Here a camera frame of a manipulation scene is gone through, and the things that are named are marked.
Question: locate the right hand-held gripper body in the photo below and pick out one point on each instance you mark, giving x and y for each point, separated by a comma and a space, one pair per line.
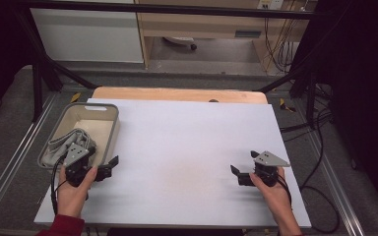
269, 160

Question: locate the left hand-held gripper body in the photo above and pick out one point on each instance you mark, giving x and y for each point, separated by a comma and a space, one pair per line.
75, 154

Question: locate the grey cloth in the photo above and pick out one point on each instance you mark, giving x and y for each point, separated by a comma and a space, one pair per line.
59, 147

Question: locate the beige storage basket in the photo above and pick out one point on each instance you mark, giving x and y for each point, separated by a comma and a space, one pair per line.
95, 113

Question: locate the person's right hand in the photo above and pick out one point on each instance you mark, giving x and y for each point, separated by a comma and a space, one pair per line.
274, 196

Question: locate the person's left hand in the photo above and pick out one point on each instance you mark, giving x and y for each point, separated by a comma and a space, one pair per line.
72, 196

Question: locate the yellow tape piece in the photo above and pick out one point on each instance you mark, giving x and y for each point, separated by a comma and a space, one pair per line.
285, 105
75, 97

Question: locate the light wooden table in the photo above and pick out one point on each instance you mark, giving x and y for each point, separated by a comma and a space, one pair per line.
177, 95

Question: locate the white cabinet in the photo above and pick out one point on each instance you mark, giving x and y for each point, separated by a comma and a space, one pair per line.
85, 36

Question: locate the black curtain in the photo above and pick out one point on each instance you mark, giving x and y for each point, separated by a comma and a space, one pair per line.
367, 98
0, 49

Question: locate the office chair base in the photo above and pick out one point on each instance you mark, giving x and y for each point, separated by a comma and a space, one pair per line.
180, 40

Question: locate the light wooden desk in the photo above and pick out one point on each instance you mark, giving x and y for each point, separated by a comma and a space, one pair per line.
193, 28

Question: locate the aluminium floor rail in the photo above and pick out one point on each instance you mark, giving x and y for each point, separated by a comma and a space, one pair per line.
334, 183
13, 157

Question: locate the white wall socket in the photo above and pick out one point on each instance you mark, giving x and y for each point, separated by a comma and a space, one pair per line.
270, 4

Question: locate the black metal frame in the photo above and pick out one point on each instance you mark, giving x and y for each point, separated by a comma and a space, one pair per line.
177, 9

